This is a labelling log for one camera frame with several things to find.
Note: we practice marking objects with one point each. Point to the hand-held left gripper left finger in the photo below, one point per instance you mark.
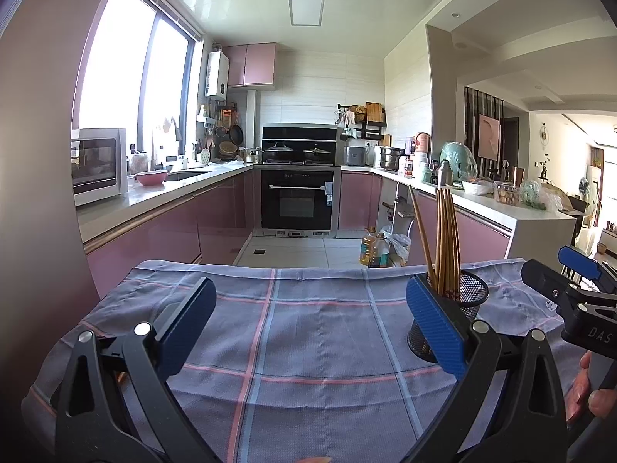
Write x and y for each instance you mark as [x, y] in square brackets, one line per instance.
[193, 313]

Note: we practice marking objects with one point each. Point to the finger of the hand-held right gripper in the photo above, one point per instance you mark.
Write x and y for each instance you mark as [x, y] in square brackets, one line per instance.
[578, 259]
[544, 275]

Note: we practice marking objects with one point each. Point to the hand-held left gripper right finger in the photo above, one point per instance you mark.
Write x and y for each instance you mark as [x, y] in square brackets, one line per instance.
[434, 323]

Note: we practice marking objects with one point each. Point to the black mesh cup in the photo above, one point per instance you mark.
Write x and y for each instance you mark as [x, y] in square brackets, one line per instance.
[475, 289]

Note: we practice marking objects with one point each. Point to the bundle of wooden chopsticks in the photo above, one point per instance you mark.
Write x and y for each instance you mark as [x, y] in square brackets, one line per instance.
[446, 241]

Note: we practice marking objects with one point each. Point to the person's right hand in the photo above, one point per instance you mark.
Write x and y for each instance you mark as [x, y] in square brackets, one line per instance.
[581, 395]

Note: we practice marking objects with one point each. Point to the green plastic bag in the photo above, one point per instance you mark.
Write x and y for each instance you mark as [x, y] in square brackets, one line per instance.
[537, 195]

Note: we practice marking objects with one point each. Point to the clear plastic bag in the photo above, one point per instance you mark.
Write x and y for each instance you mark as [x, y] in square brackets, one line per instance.
[397, 246]

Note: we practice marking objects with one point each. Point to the pink base cabinet run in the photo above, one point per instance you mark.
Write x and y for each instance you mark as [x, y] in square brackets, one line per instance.
[168, 231]
[356, 200]

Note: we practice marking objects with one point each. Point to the cooking oil bottles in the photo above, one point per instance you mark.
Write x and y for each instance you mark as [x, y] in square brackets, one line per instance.
[379, 253]

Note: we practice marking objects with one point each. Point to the clear egg container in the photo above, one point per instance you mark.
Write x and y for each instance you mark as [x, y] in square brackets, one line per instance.
[506, 194]

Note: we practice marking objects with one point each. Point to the yellow cooking oil bottle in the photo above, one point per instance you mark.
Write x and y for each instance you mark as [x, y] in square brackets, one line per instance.
[366, 248]

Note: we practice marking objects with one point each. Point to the blue-grey checked tablecloth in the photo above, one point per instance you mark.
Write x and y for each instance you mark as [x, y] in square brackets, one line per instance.
[308, 328]

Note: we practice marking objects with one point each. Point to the pink bowl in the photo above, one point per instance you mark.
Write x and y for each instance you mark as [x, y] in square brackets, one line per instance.
[152, 178]

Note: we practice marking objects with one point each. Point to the steel thermos bottle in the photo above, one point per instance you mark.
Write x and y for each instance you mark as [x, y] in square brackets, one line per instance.
[445, 173]

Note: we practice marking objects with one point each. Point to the pale green dome cover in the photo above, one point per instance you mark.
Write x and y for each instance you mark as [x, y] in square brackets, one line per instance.
[458, 161]

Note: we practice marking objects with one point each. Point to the black built-in oven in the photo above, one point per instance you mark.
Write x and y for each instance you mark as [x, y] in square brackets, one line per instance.
[298, 197]

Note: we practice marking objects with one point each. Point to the spotted white cup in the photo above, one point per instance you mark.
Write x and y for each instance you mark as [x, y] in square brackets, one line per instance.
[205, 156]

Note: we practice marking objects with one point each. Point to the steel kettle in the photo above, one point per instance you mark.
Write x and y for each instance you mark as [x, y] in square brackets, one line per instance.
[254, 156]

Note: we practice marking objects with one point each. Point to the steel stockpot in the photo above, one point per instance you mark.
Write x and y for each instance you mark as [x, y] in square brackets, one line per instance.
[391, 158]

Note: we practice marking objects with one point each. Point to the white microwave oven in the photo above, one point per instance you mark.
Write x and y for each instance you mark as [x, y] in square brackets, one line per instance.
[96, 169]

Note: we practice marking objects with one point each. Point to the pink jug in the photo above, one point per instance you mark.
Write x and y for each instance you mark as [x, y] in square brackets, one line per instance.
[422, 143]

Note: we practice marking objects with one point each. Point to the black wok with lid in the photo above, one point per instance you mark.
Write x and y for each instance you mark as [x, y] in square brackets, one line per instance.
[278, 153]
[317, 153]

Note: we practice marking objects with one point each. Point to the grey rice cooker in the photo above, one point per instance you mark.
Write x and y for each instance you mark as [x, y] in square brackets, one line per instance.
[355, 156]

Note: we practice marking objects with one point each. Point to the hanging frying pan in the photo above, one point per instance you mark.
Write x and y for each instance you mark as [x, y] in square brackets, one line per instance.
[236, 134]

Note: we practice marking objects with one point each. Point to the black range hood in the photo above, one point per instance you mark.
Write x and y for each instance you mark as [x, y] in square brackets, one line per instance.
[299, 135]

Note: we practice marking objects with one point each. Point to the wooden cutting board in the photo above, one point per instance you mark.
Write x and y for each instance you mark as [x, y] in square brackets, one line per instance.
[374, 112]

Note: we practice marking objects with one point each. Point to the white water heater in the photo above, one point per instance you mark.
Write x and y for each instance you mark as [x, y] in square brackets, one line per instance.
[217, 75]

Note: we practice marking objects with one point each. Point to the kitchen window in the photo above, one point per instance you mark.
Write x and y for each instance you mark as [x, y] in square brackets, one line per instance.
[115, 67]

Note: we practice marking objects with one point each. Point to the ceiling light panel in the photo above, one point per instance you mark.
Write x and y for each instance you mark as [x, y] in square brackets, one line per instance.
[306, 9]

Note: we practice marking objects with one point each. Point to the framed wall picture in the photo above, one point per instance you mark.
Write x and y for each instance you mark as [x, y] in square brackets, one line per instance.
[489, 137]

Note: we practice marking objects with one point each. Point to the black wall rack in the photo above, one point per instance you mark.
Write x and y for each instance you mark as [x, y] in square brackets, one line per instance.
[373, 131]

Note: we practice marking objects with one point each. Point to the pink wall cabinet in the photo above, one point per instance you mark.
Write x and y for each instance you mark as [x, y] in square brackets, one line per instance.
[250, 65]

